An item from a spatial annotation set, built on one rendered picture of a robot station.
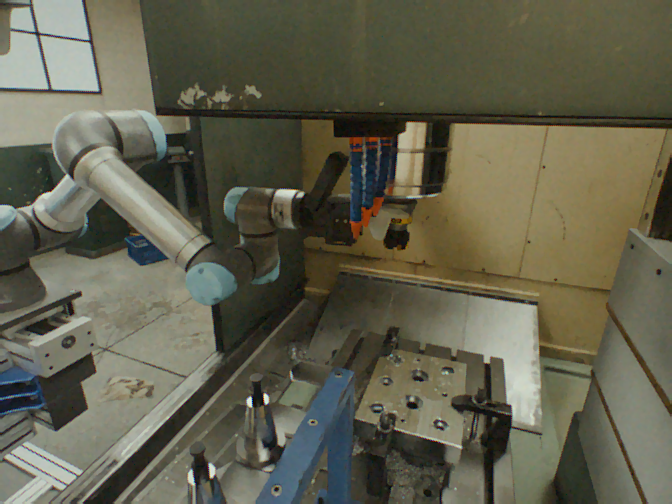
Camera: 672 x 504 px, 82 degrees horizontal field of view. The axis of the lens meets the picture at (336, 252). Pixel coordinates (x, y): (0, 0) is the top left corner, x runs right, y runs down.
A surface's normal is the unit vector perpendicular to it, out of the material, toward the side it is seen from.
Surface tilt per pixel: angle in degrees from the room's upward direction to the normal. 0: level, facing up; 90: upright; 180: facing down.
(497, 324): 24
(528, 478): 0
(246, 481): 0
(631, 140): 90
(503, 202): 90
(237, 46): 90
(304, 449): 0
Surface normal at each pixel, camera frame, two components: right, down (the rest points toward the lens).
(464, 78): -0.33, 0.33
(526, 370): -0.13, -0.72
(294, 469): 0.01, -0.93
